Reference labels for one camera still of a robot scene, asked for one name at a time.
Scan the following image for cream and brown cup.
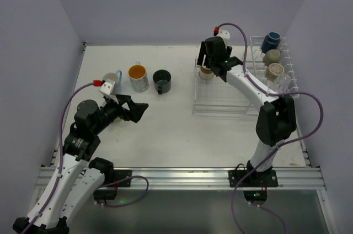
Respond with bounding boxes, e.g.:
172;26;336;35
199;66;214;81

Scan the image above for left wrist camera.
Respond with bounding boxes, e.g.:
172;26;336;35
99;79;117;99

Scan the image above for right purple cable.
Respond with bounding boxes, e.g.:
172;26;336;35
213;22;325;234

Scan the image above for light green mug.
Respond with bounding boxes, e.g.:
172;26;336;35
114;116;124;122

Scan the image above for light blue mug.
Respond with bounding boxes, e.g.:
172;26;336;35
102;70;122;94

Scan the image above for speckled beige cup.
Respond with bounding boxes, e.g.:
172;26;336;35
265;63;285;81

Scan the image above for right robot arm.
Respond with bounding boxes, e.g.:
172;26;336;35
197;36;297;173

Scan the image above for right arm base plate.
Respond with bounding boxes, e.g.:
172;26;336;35
228;161;279;188

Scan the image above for flat white wire rack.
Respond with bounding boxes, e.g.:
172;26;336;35
193;65;258;118

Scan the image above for controller box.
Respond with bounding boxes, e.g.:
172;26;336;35
243;190;268;205
93;189;117;202

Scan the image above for dark teal mug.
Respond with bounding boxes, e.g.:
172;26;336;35
152;70;172;95

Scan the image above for tall white wire rack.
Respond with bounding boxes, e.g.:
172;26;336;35
246;36;299;98

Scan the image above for right controller box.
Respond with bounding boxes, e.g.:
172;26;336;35
243;190;268;205

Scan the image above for left controller box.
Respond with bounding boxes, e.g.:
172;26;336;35
93;189;117;202

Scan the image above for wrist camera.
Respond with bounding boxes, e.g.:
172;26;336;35
213;26;231;42
99;79;117;99

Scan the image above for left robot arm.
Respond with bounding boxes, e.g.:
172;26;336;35
13;94;149;233

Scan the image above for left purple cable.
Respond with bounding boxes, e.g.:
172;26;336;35
16;79;108;234

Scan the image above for dark blue cup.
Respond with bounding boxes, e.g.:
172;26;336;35
261;31;281;53

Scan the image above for clear glass cup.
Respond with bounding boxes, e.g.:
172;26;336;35
271;73;291;93

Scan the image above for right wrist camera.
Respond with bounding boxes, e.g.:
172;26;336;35
213;26;231;42

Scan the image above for olive grey cup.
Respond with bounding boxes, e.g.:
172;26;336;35
263;49;281;67

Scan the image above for purple cable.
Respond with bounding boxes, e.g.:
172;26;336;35
213;22;325;234
16;79;108;234

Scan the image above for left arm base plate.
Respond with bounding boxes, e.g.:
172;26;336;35
93;169;132;188

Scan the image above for aluminium mounting rail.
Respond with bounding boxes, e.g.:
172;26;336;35
34;165;328;190

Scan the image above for white floral mug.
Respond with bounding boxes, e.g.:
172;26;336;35
128;62;149;93

